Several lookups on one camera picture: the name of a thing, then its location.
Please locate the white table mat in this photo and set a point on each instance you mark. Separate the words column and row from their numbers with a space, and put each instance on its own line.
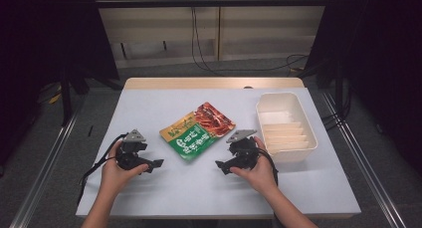
column 199, row 188

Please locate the black curtain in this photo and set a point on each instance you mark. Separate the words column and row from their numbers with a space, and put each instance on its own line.
column 49, row 35
column 375, row 55

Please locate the black horizontal bar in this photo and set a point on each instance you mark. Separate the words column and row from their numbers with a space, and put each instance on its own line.
column 212, row 2

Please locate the green and red snack packet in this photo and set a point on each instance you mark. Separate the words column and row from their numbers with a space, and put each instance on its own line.
column 195, row 131

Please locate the metal floor rail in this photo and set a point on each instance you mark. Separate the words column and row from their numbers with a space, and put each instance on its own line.
column 46, row 168
column 361, row 155

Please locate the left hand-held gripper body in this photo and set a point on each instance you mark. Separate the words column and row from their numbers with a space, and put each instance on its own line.
column 131, row 156

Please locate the person's left hand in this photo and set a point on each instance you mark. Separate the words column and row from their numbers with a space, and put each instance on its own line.
column 114, row 178

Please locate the white plastic bin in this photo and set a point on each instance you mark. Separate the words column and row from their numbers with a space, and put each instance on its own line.
column 285, row 128

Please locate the person's right hand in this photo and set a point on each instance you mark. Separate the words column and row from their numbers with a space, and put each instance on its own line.
column 262, row 175

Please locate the small black floor piece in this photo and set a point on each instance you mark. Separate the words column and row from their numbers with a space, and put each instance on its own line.
column 89, row 131

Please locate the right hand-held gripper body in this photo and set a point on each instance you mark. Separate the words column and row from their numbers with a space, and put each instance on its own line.
column 245, row 153

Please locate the black metal stand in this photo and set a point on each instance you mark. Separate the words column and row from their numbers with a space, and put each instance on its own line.
column 66, row 98

